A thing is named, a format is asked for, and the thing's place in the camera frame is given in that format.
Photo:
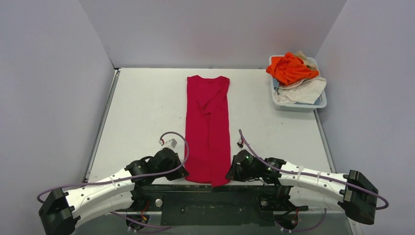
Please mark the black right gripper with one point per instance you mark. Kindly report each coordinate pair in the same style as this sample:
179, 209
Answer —
233, 170

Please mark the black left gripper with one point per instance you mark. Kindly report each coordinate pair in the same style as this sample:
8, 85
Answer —
179, 172

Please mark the red t-shirt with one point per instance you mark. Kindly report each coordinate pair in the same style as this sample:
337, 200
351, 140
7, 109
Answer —
207, 130

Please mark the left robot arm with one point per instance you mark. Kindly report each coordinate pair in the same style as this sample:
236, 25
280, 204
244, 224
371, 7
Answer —
64, 211

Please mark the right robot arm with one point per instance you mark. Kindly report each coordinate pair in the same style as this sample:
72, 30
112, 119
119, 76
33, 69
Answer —
299, 188

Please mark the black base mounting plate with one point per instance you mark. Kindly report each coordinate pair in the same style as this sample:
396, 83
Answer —
190, 205

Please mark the light blue garment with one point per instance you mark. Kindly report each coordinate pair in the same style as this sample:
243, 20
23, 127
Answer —
275, 84

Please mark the cream white t-shirt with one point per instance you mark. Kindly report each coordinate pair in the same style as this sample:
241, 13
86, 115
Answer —
296, 79

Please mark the white plastic laundry basket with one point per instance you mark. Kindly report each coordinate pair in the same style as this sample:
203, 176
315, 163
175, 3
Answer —
304, 96

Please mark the orange t-shirt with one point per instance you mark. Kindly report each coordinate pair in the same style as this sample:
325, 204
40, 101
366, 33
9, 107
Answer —
289, 69

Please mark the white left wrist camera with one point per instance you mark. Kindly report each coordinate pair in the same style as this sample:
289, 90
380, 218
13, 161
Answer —
171, 144

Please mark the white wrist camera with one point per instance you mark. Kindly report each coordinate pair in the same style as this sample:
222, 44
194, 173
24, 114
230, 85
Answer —
171, 144
240, 143

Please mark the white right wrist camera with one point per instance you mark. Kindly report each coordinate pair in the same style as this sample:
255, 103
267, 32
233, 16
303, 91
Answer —
240, 143

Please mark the aluminium rail frame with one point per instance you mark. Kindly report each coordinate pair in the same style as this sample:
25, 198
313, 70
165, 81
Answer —
311, 222

